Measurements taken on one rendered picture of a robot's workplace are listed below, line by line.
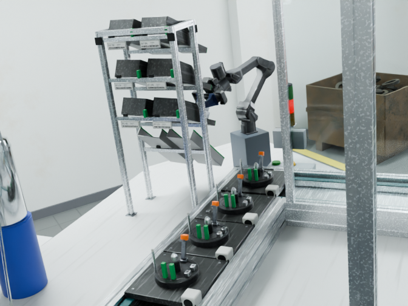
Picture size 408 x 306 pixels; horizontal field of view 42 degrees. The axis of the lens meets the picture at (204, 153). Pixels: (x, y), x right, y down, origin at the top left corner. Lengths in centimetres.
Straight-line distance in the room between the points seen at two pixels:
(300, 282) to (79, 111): 313
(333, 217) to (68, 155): 299
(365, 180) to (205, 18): 410
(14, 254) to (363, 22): 140
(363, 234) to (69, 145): 383
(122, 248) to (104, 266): 13
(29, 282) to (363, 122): 137
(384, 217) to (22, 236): 126
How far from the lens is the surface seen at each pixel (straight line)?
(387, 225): 206
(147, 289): 167
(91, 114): 463
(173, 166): 288
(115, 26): 222
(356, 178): 95
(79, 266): 210
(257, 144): 260
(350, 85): 90
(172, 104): 215
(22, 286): 198
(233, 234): 189
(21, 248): 191
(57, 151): 462
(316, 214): 209
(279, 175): 233
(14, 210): 187
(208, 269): 171
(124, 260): 206
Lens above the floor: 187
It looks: 20 degrees down
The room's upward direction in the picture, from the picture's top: 7 degrees counter-clockwise
